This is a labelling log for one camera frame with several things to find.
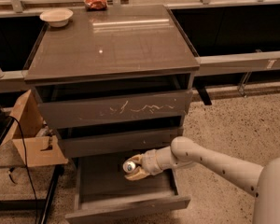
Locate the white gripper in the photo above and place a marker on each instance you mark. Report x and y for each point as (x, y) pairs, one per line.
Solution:
(149, 162)

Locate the redbull can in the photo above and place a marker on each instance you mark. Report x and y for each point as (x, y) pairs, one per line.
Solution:
(129, 166)

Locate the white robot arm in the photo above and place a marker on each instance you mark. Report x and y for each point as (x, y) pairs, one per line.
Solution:
(261, 182)

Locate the middle grey drawer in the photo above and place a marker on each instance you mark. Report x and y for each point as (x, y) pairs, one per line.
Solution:
(118, 142)

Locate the open bottom grey drawer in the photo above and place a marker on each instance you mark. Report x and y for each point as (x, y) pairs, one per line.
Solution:
(103, 193)

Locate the dark grey drawer cabinet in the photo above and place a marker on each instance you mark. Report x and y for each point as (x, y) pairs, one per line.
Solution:
(120, 51)

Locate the top grey drawer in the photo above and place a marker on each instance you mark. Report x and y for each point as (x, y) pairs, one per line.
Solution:
(106, 110)

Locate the cardboard box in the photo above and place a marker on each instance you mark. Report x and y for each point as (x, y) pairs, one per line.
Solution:
(28, 136)

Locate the white bowl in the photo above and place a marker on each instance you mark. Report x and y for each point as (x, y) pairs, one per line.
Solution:
(57, 17)

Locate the red snack bag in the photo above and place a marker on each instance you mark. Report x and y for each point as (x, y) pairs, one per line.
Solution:
(95, 4)

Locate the black metal cart frame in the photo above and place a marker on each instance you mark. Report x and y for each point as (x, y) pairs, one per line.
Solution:
(33, 192)

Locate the grey window ledge rail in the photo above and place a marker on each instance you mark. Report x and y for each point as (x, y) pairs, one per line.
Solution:
(238, 63)

